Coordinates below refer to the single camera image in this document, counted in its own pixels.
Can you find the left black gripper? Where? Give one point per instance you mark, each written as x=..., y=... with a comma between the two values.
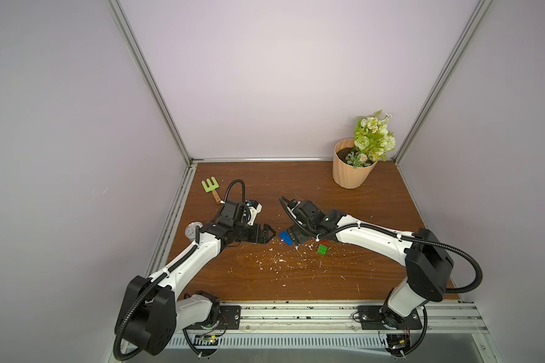
x=263, y=238

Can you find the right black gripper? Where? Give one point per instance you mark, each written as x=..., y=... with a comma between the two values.
x=297, y=227

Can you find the long blue lego brick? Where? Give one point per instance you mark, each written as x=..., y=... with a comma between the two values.
x=286, y=238

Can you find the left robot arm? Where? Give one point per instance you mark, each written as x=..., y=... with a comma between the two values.
x=152, y=312

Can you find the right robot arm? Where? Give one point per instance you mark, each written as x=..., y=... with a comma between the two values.
x=427, y=261

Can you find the right green lego brick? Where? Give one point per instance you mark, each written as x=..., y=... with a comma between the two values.
x=322, y=250

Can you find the beige ribbed flower pot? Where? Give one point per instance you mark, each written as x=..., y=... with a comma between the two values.
x=344, y=174

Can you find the green toy garden fork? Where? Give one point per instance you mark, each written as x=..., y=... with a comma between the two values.
x=210, y=186

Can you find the round silver metal object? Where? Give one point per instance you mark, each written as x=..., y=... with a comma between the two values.
x=190, y=231

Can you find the green white artificial flowers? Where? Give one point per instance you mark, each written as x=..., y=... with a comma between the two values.
x=372, y=140

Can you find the left electronics board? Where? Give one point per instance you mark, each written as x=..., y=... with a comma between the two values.
x=206, y=340

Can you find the electronics board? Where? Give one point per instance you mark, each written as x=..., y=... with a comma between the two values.
x=397, y=345
x=206, y=340

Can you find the right electronics board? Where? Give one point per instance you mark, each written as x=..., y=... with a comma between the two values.
x=397, y=345

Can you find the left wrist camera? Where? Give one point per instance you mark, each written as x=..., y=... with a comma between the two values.
x=254, y=209

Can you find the aluminium front rail frame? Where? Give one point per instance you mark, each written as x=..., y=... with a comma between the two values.
x=329, y=325

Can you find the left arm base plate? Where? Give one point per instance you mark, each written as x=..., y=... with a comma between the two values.
x=225, y=317

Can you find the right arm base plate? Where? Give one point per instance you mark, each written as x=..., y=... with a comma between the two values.
x=371, y=317

